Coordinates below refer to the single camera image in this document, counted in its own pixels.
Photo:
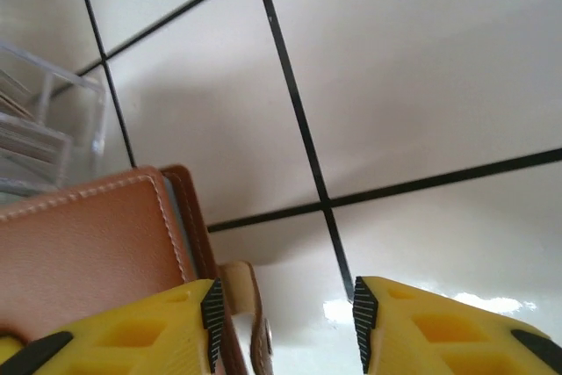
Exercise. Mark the brown leather card holder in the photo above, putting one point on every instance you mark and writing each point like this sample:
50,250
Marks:
88,239

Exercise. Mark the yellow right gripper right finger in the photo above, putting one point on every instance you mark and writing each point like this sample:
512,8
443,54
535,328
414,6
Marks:
439,335

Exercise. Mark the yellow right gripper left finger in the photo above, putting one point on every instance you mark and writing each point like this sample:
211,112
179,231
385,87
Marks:
131,340

